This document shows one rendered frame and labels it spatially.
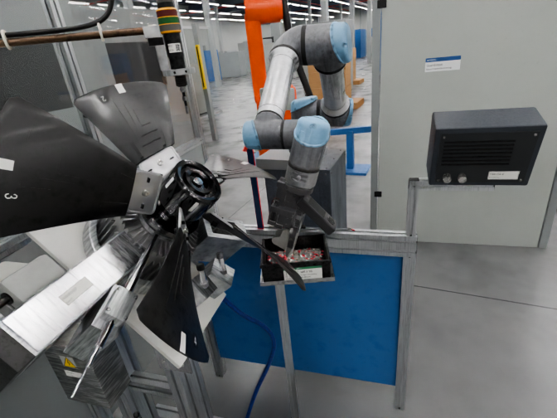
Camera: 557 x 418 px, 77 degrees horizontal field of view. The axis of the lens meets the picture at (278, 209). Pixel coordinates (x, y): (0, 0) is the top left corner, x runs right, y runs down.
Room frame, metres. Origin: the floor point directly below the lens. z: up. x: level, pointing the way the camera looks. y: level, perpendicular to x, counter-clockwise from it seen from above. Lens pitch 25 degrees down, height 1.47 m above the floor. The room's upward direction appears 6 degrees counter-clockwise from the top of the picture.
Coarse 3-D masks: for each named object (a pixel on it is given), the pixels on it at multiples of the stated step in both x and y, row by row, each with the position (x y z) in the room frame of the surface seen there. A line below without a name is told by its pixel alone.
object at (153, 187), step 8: (136, 176) 0.67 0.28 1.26; (144, 176) 0.69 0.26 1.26; (152, 176) 0.70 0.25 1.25; (160, 176) 0.71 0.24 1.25; (136, 184) 0.67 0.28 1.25; (144, 184) 0.68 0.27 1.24; (152, 184) 0.69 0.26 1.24; (160, 184) 0.70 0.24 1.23; (136, 192) 0.67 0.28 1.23; (152, 192) 0.69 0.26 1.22; (136, 200) 0.67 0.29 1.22; (144, 200) 0.68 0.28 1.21; (152, 200) 0.69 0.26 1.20; (128, 208) 0.65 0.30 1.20; (136, 208) 0.66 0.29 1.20; (144, 208) 0.68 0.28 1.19; (152, 208) 0.69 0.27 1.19
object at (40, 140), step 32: (0, 128) 0.56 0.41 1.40; (32, 128) 0.59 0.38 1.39; (64, 128) 0.62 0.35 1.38; (32, 160) 0.56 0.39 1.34; (64, 160) 0.59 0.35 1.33; (96, 160) 0.63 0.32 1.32; (128, 160) 0.67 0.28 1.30; (0, 192) 0.51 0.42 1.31; (32, 192) 0.54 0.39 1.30; (64, 192) 0.57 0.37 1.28; (96, 192) 0.61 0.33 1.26; (128, 192) 0.65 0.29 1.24; (0, 224) 0.49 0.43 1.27; (32, 224) 0.52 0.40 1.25; (64, 224) 0.56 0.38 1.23
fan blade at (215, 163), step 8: (208, 160) 1.03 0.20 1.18; (216, 160) 1.04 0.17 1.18; (224, 160) 1.04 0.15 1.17; (232, 160) 1.05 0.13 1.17; (240, 160) 1.07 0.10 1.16; (208, 168) 0.95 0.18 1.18; (216, 168) 0.95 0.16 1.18; (224, 168) 0.94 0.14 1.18; (232, 168) 0.95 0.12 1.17; (240, 168) 0.97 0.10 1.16; (248, 168) 0.99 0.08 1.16; (256, 168) 1.02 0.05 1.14; (216, 176) 0.86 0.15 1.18; (224, 176) 0.86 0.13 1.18; (232, 176) 0.87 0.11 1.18; (240, 176) 0.89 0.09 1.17; (248, 176) 0.91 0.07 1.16; (256, 176) 0.93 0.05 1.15; (264, 176) 0.96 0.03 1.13; (272, 176) 1.00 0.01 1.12
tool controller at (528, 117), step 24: (432, 120) 1.01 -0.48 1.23; (456, 120) 0.95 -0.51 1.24; (480, 120) 0.92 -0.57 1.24; (504, 120) 0.90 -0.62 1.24; (528, 120) 0.88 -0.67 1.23; (432, 144) 0.97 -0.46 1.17; (456, 144) 0.92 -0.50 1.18; (480, 144) 0.90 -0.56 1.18; (504, 144) 0.88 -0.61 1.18; (528, 144) 0.86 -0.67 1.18; (432, 168) 0.96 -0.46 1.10; (456, 168) 0.93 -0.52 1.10; (480, 168) 0.91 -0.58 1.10; (504, 168) 0.89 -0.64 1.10; (528, 168) 0.88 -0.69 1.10
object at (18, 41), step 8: (80, 32) 0.78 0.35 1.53; (88, 32) 0.78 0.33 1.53; (96, 32) 0.79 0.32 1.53; (104, 32) 0.79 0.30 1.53; (112, 32) 0.79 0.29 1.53; (120, 32) 0.80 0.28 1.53; (128, 32) 0.80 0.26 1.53; (136, 32) 0.81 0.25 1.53; (0, 40) 0.74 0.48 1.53; (8, 40) 0.74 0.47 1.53; (16, 40) 0.75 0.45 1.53; (24, 40) 0.75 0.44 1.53; (32, 40) 0.75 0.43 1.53; (40, 40) 0.76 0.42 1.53; (48, 40) 0.76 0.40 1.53; (56, 40) 0.76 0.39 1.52; (64, 40) 0.77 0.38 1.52; (72, 40) 0.77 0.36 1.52; (80, 40) 0.78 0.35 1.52
